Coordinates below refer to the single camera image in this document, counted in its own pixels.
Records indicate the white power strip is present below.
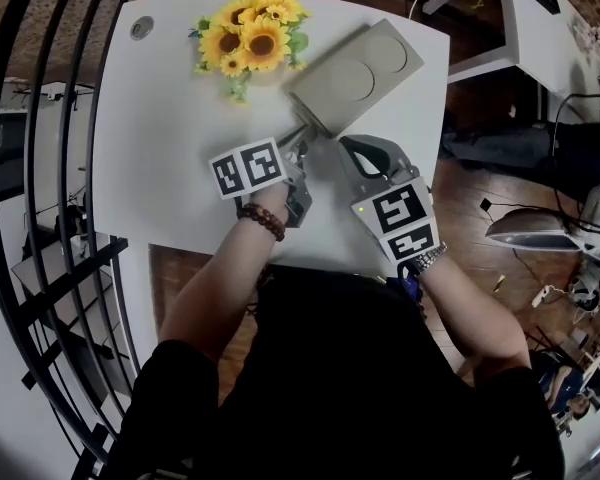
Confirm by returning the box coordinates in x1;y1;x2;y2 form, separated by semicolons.
530;283;554;310

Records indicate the white narrow desk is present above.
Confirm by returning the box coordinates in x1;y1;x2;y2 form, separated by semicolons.
421;0;584;97

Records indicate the white square table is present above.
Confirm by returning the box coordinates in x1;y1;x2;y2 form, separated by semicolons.
91;0;452;278

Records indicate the brown bead bracelet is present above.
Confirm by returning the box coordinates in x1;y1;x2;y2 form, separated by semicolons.
235;201;288;243

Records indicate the person's left forearm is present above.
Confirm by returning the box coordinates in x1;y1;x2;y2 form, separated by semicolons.
157;183;292;367

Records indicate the silver metal wristwatch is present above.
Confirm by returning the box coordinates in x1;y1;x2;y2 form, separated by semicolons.
408;240;449;276

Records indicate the purple device on belt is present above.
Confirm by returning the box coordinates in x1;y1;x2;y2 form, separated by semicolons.
385;273;425;305

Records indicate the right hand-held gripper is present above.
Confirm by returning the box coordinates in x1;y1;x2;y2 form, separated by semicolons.
336;133;442;266

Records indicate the person's black shirt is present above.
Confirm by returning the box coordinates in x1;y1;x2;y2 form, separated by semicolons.
103;263;567;480

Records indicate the grey round cable grommet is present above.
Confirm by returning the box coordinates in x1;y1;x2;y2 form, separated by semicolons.
129;15;156;42

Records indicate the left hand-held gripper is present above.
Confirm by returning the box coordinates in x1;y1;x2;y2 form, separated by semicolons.
208;124;318;230

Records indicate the yellow sunflower bouquet in pot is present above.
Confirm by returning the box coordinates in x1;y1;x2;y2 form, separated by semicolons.
187;0;313;105

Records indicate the person's right forearm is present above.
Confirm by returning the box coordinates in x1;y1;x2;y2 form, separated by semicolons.
418;253;532;375

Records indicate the black metal railing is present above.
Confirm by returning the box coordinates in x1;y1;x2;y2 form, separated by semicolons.
0;0;174;480

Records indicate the beige box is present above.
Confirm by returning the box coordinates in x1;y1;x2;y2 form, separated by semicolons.
282;17;426;138

